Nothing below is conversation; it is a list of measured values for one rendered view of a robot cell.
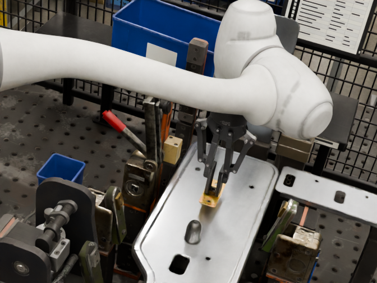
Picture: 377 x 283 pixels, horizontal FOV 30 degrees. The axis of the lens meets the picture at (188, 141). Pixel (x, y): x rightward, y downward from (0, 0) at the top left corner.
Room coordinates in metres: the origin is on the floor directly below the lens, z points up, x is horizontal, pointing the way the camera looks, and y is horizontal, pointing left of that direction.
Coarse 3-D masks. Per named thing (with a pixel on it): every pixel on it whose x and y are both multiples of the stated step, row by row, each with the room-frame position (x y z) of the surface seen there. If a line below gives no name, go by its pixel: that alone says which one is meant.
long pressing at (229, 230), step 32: (192, 160) 1.28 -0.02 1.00; (256, 160) 1.33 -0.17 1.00; (192, 192) 1.17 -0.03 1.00; (224, 192) 1.19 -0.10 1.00; (256, 192) 1.21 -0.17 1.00; (160, 224) 1.05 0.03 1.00; (224, 224) 1.09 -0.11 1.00; (256, 224) 1.11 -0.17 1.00; (160, 256) 0.97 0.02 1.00; (192, 256) 0.98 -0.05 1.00; (224, 256) 1.00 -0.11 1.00
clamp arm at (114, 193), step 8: (112, 192) 1.01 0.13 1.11; (120, 192) 1.03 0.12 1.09; (104, 200) 1.00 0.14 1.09; (112, 200) 1.00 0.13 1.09; (120, 200) 1.01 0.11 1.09; (112, 208) 1.00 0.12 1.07; (120, 208) 1.01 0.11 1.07; (120, 216) 1.01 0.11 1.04; (112, 224) 1.00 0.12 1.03; (120, 224) 1.01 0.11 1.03; (112, 232) 1.00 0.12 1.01; (120, 232) 1.00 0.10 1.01; (112, 240) 1.00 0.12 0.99; (120, 240) 1.00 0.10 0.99
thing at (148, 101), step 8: (144, 104) 1.17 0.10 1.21; (152, 104) 1.17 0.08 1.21; (160, 104) 1.18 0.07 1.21; (168, 104) 1.18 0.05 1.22; (144, 112) 1.17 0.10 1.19; (152, 112) 1.17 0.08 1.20; (168, 112) 1.17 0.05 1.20; (152, 120) 1.17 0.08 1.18; (152, 128) 1.17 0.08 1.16; (160, 128) 1.20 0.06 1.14; (152, 136) 1.17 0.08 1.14; (160, 136) 1.20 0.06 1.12; (152, 144) 1.17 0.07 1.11; (160, 144) 1.19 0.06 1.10; (152, 152) 1.17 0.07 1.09; (160, 152) 1.19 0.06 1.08; (160, 160) 1.19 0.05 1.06
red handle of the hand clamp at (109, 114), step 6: (102, 114) 1.21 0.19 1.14; (108, 114) 1.20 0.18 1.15; (108, 120) 1.20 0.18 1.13; (114, 120) 1.20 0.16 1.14; (120, 120) 1.21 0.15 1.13; (114, 126) 1.19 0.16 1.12; (120, 126) 1.20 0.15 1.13; (120, 132) 1.19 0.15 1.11; (126, 132) 1.19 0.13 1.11; (126, 138) 1.19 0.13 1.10; (132, 138) 1.19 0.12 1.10; (132, 144) 1.19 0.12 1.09; (138, 144) 1.19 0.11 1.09; (144, 144) 1.20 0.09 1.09; (144, 150) 1.18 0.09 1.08
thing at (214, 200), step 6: (216, 180) 1.19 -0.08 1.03; (210, 186) 1.16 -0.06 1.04; (216, 186) 1.17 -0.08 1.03; (222, 186) 1.17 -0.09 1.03; (210, 192) 1.14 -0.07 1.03; (204, 198) 1.13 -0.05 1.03; (210, 198) 1.13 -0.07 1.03; (216, 198) 1.13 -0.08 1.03; (210, 204) 1.11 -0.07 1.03; (216, 204) 1.11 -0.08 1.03
